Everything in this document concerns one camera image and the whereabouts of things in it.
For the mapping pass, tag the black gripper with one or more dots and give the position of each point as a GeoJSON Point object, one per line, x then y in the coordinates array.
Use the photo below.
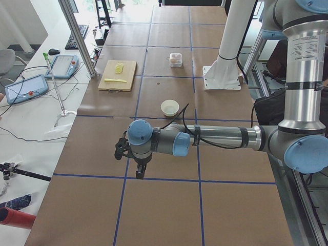
{"type": "Point", "coordinates": [141, 161]}

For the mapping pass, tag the clear plastic egg box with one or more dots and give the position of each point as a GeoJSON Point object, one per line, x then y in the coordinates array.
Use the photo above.
{"type": "Point", "coordinates": [175, 56]}

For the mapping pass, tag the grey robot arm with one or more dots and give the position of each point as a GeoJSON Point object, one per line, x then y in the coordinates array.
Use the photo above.
{"type": "Point", "coordinates": [299, 139]}

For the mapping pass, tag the white round bowl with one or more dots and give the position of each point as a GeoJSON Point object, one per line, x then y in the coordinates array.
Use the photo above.
{"type": "Point", "coordinates": [169, 107]}

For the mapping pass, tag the yellow plastic knife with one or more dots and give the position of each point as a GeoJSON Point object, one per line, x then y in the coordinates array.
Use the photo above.
{"type": "Point", "coordinates": [115, 80]}

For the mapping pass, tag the metal grabber stick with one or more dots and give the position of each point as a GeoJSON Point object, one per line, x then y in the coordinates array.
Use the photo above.
{"type": "Point", "coordinates": [64, 112]}

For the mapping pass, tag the bamboo cutting board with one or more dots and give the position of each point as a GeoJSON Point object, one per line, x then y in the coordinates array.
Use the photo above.
{"type": "Point", "coordinates": [127, 73]}

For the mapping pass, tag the blue teach pendant far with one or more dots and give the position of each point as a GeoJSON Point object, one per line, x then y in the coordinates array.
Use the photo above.
{"type": "Point", "coordinates": [64, 66]}

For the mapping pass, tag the blue teach pendant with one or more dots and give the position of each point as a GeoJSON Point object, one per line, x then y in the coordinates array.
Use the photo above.
{"type": "Point", "coordinates": [64, 66]}
{"type": "Point", "coordinates": [26, 89]}

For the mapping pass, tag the folded navy umbrella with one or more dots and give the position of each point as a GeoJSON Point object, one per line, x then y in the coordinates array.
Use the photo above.
{"type": "Point", "coordinates": [17, 203]}

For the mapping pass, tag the black tripod rod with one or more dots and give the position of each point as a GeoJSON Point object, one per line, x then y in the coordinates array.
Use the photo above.
{"type": "Point", "coordinates": [10, 168]}

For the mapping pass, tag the blue teach pendant near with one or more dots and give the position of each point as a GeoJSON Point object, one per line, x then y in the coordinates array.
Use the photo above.
{"type": "Point", "coordinates": [26, 89]}

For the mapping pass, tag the seated person in black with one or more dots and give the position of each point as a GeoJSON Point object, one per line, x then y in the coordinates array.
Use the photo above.
{"type": "Point", "coordinates": [270, 110]}

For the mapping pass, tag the red cylinder bottle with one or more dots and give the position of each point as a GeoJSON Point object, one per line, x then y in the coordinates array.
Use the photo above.
{"type": "Point", "coordinates": [14, 218]}

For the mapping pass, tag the black computer mouse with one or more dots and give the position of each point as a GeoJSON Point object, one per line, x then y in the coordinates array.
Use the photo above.
{"type": "Point", "coordinates": [53, 51]}

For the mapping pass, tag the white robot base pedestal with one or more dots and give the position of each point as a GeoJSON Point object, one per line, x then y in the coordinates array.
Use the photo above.
{"type": "Point", "coordinates": [223, 73]}

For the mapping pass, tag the aluminium frame post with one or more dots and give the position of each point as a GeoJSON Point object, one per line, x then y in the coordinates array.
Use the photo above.
{"type": "Point", "coordinates": [72, 23]}

